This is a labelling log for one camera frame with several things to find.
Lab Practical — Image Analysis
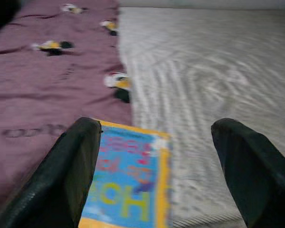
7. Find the white quilted mattress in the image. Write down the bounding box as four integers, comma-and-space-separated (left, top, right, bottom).
117, 6, 285, 228

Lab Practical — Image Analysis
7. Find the colourful yellow-edged children's book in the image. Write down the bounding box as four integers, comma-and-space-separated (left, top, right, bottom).
78, 120, 173, 228

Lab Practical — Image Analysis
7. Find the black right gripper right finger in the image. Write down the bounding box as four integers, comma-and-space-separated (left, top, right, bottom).
210, 118, 285, 228

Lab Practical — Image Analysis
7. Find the purple cartoon print blanket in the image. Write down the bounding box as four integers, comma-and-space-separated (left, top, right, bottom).
0, 0, 134, 214

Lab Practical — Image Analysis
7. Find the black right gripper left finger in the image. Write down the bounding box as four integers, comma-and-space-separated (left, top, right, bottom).
0, 116, 103, 228

